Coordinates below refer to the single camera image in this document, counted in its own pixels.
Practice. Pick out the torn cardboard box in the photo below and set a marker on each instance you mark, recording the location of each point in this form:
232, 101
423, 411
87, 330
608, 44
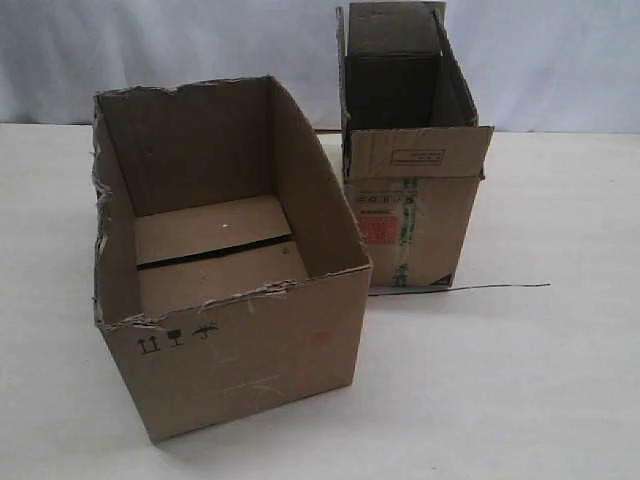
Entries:
230, 276

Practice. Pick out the tall cardboard box green tape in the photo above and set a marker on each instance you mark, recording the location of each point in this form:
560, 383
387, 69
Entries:
413, 148

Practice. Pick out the thin dark line marker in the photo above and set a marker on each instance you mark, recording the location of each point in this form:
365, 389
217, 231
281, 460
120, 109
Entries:
500, 285

